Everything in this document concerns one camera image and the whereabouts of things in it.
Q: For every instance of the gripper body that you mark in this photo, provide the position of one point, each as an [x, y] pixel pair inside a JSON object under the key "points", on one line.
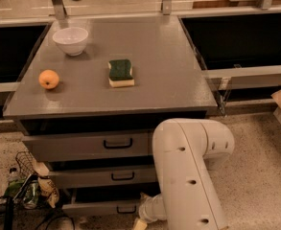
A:
{"points": [[145, 210]]}

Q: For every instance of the grey bottom drawer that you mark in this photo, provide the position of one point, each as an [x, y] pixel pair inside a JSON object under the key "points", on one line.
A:
{"points": [[98, 208]]}

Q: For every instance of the grey drawer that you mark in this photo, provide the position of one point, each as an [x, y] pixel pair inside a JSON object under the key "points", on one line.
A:
{"points": [[99, 177], [98, 208], [86, 146]]}

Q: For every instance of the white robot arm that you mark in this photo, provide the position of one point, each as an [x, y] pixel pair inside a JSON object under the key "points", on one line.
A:
{"points": [[184, 151]]}

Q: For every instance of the grey middle drawer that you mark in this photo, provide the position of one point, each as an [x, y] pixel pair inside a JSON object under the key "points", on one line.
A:
{"points": [[99, 177]]}

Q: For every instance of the grey top drawer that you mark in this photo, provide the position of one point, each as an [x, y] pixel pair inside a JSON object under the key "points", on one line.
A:
{"points": [[86, 146]]}

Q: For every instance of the grey drawer cabinet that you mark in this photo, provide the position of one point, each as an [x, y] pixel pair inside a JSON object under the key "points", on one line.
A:
{"points": [[90, 117]]}

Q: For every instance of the green snack bag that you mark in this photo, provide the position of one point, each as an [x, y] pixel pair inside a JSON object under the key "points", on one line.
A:
{"points": [[31, 197]]}

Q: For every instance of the clear plastic bottle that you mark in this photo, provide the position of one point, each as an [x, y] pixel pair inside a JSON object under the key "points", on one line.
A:
{"points": [[13, 175]]}

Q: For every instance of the green yellow sponge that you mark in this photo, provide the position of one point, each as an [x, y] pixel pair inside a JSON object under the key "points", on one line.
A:
{"points": [[120, 73]]}

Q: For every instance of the orange fruit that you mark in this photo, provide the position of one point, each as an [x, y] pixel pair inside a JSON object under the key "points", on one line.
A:
{"points": [[48, 79]]}

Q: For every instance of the white ceramic bowl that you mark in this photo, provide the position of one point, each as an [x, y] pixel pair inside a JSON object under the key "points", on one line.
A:
{"points": [[72, 41]]}

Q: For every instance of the black wire basket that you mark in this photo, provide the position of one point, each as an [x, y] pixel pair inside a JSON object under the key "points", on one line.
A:
{"points": [[25, 161]]}

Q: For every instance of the metal bracket left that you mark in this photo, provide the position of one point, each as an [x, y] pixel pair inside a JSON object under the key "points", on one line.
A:
{"points": [[59, 9]]}

